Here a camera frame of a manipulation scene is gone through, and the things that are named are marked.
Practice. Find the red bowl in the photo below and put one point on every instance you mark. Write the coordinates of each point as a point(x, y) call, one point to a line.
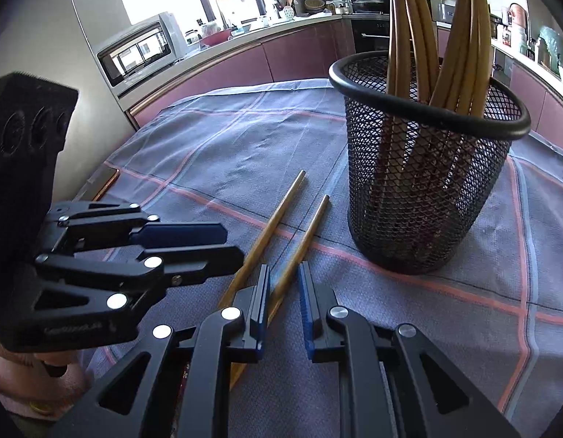
point(216, 36)

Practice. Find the copper pink kettle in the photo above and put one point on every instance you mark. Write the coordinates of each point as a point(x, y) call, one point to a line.
point(518, 16)

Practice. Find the table with copper rim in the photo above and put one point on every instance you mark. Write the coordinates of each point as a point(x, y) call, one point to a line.
point(109, 182)

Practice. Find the white dotted jar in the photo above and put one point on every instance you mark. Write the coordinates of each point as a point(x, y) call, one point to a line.
point(287, 12)

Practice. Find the mint green appliance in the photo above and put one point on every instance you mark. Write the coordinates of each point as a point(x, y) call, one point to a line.
point(549, 45)

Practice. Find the pink kitchen cabinets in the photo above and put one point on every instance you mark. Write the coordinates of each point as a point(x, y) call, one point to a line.
point(290, 54)

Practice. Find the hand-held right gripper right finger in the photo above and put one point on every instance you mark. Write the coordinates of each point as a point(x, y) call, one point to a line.
point(306, 310)

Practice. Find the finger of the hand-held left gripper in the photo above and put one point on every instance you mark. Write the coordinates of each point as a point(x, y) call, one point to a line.
point(194, 262)
point(181, 234)

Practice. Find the white microwave oven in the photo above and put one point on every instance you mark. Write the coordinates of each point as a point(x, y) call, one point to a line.
point(140, 50)

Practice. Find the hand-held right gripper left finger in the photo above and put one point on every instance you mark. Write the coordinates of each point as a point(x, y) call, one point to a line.
point(261, 310)

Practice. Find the person's left hand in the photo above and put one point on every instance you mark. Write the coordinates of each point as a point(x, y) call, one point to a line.
point(21, 378)

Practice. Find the blue plaid tablecloth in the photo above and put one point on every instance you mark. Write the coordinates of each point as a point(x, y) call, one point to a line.
point(217, 146)

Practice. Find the bunch of bamboo chopsticks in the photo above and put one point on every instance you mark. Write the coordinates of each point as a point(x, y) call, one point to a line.
point(398, 32)

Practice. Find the black mesh utensil holder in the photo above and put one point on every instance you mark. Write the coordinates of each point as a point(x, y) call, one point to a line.
point(400, 219)

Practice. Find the black built-in stove oven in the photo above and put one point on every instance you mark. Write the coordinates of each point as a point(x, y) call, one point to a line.
point(368, 27)

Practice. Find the grey tall appliance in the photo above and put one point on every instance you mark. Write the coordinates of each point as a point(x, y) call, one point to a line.
point(58, 32)

